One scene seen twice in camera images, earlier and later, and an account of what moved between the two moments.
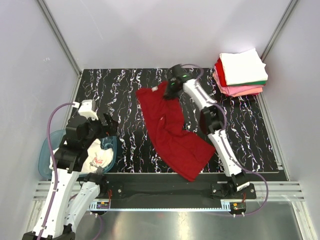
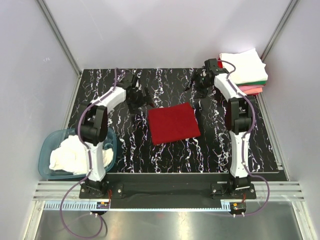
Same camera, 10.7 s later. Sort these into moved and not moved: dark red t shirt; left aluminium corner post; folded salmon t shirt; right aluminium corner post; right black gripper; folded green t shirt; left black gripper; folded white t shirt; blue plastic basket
Moved: dark red t shirt; right black gripper; left black gripper
Not moved: left aluminium corner post; folded white t shirt; folded green t shirt; blue plastic basket; right aluminium corner post; folded salmon t shirt
